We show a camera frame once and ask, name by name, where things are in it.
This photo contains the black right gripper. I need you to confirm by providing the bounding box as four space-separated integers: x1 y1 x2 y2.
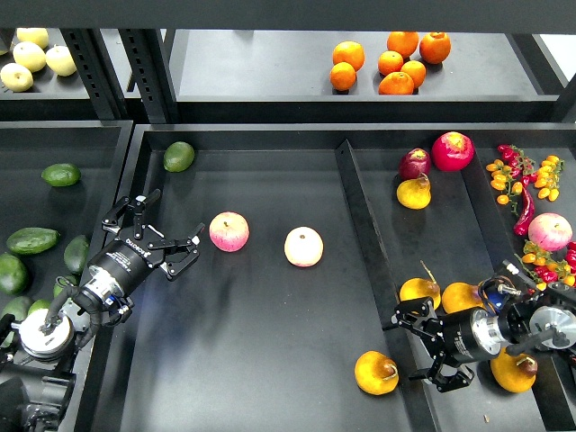
391 297 495 390

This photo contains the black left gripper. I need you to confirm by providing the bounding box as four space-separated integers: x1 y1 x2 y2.
87 189 205 295

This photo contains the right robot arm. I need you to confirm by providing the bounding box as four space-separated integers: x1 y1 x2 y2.
390 260 575 392

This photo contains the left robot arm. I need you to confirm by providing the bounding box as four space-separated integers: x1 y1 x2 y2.
1 190 205 431

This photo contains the yellow pear right tray middle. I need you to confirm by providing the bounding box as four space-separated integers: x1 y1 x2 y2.
441 282 483 313

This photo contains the yellow pear tray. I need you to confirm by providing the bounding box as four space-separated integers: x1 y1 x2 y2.
399 260 441 310
441 282 483 313

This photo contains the yellow pear right tray left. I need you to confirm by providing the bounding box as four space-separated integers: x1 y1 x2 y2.
399 260 441 310

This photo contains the green avocado at tray corner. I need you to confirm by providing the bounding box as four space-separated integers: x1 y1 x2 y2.
163 141 195 173

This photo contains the green avocado lower tray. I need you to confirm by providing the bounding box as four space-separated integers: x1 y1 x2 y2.
52 274 78 298

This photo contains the green avocado tray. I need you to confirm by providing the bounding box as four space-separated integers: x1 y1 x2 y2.
52 274 78 298
41 163 81 187

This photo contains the green avocado upper left tray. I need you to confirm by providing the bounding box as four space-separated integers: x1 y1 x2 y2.
41 163 81 187

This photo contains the dark green long avocado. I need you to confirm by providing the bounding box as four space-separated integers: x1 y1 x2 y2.
6 227 60 256

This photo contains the dark avocado left edge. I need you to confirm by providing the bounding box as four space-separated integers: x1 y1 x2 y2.
0 253 29 295

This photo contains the dark avocado bottom left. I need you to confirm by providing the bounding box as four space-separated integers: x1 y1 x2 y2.
1 296 32 321

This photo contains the pale yellow pear right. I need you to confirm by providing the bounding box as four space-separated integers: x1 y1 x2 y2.
46 45 77 77

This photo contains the pale yellow pear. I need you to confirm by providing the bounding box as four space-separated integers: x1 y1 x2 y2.
46 45 77 77
13 41 46 73
1 63 33 93
16 27 50 50

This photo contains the pale yellow pear front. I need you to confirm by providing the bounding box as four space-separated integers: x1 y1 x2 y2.
1 63 33 93

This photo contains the pale yellow pear middle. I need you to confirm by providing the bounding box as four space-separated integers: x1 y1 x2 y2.
13 41 46 73

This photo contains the pale yellow pear top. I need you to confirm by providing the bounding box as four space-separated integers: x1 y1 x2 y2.
16 27 50 50

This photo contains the pink apple left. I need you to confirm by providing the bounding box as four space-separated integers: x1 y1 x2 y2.
209 211 249 252

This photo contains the black left tray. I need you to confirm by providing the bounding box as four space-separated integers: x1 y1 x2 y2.
0 120 135 432

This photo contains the black tray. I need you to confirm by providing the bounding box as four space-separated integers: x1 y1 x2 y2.
0 120 135 432
91 125 575 431

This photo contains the lower cherry tomato bunch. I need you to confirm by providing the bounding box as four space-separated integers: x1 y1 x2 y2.
517 240 575 290

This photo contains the cherry tomato bunch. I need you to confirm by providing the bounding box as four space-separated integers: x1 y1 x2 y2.
485 144 564 216
517 240 575 290

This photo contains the pale pink apple centre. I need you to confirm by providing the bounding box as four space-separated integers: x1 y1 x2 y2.
284 226 324 267

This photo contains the red chili pepper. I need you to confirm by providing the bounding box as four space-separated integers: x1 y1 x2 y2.
513 187 535 236

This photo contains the black centre tray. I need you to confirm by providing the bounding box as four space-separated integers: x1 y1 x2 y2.
91 125 575 431

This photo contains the pink apple right side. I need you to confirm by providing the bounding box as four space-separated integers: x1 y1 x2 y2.
527 212 572 252

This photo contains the black upper shelf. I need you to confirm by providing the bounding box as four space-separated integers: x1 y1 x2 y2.
1 1 575 123

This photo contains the dark red apple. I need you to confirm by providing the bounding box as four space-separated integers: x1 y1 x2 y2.
398 148 431 180

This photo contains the upper cherry tomato bunch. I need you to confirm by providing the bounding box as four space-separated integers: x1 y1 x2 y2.
485 144 564 216

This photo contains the bright red apple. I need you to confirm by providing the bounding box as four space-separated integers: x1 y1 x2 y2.
431 131 475 172

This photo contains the orange lower left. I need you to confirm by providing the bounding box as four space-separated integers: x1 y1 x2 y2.
329 62 356 92

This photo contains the orange front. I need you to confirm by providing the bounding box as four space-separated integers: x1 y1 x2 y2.
378 72 414 95

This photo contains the small orange right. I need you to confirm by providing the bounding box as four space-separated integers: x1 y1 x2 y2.
400 60 427 89

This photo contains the small orange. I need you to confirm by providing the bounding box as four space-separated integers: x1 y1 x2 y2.
377 50 404 76
400 60 427 89

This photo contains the small orange centre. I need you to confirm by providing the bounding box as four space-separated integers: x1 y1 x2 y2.
377 50 404 76

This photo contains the dark avocado by tray wall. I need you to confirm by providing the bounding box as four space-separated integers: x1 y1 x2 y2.
63 235 90 275

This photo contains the black shelf post right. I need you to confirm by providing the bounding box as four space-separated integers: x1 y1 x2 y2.
119 28 180 124

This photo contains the black shelf post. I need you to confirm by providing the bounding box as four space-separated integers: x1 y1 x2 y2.
60 28 129 121
119 28 180 124

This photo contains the black shelf post left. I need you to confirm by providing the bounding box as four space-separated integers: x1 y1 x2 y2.
60 28 129 121

